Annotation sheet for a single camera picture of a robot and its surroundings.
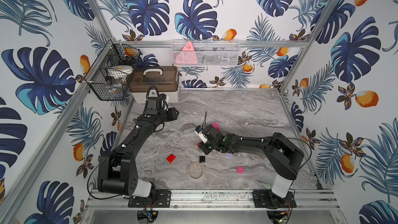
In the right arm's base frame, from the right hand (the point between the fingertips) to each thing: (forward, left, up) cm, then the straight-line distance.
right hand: (201, 143), depth 90 cm
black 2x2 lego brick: (-9, 0, -1) cm, 9 cm away
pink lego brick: (-14, -20, -2) cm, 25 cm away
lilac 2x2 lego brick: (-6, -16, -2) cm, 17 cm away
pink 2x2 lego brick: (+16, -9, -5) cm, 19 cm away
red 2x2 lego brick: (-8, +17, -2) cm, 19 cm away
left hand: (+12, +15, +16) cm, 25 cm away
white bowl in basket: (+24, +42, +34) cm, 59 cm away
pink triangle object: (+39, +9, +33) cm, 52 cm away
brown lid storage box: (+38, +24, +18) cm, 48 cm away
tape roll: (-14, +3, -3) cm, 15 cm away
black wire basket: (+30, +56, +24) cm, 68 cm away
